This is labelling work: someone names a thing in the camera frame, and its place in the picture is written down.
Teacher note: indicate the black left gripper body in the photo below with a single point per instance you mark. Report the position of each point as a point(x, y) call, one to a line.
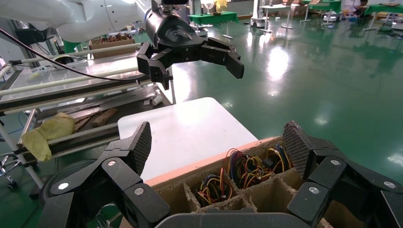
point(176, 34)

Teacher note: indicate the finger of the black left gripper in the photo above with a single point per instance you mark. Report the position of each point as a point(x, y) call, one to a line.
point(226, 56)
point(157, 70)

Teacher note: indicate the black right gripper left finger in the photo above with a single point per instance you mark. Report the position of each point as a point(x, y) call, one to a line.
point(104, 188)

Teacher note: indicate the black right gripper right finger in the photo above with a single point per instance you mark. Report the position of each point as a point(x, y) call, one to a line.
point(327, 171)

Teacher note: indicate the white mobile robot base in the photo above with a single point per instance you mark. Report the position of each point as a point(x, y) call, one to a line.
point(333, 16)

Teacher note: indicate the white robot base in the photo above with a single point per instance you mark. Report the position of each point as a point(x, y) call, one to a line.
point(258, 15)

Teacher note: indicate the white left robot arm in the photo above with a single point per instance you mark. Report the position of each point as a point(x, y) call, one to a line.
point(88, 19)

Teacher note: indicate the small white roll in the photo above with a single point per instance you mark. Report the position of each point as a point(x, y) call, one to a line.
point(156, 100)

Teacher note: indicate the green covered table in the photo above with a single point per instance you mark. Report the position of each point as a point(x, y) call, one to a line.
point(324, 4)
point(214, 17)
point(384, 8)

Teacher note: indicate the yellow background object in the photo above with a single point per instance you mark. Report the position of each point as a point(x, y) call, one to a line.
point(220, 4)

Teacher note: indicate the open cardboard parts box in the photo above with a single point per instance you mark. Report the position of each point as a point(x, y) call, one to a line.
point(110, 45)

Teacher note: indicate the white rack tube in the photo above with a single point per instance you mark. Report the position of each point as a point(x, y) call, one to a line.
point(88, 132)
point(94, 51)
point(63, 82)

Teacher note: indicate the brown cardboard divider box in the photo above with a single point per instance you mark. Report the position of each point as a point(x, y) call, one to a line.
point(270, 195)

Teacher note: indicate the brown wood scrap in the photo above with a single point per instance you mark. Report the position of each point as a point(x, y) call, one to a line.
point(100, 118)

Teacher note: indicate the white table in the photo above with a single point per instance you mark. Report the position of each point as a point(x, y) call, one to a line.
point(189, 135)

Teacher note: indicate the metal shelf cart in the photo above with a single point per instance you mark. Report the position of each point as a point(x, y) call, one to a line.
point(78, 67)

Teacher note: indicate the yellow cloth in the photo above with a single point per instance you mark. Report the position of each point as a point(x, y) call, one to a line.
point(47, 132)

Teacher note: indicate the white round tape roll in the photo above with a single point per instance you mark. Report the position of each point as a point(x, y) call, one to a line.
point(67, 59)

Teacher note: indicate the chrome caster wheel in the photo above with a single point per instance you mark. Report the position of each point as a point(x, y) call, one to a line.
point(8, 166)

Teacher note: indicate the seated person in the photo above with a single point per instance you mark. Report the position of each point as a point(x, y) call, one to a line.
point(361, 8)

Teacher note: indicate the left wrist camera housing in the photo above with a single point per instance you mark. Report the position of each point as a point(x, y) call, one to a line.
point(174, 2)

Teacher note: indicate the white frame desk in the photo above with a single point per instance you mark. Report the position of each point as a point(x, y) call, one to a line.
point(277, 8)

